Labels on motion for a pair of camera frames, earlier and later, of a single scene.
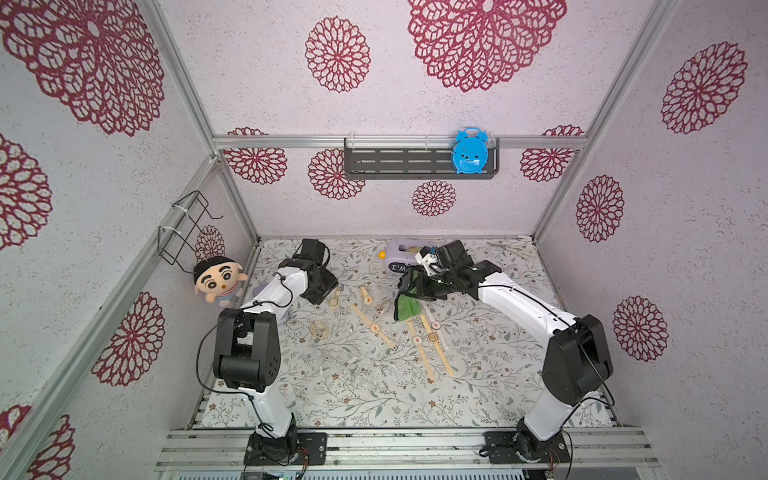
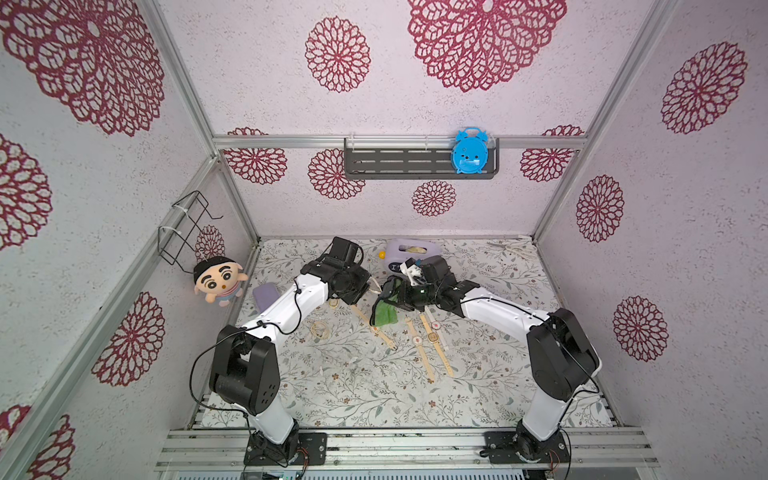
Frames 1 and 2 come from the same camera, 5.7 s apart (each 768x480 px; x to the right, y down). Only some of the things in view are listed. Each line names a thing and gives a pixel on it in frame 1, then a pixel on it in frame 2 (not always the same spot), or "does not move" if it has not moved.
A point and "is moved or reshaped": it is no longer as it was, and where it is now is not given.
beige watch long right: [433, 338] does not move
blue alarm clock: [470, 151] does not move
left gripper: [333, 282] to [363, 275]
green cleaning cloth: [409, 306] is moved or reshaped
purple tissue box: [400, 253] does not move
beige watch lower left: [320, 330] does not move
